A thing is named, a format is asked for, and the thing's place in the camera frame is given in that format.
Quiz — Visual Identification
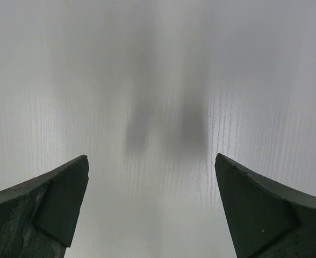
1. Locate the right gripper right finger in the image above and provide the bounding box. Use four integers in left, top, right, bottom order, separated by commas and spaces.
215, 153, 316, 257

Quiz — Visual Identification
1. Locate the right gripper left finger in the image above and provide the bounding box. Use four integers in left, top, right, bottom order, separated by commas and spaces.
0, 155, 89, 257

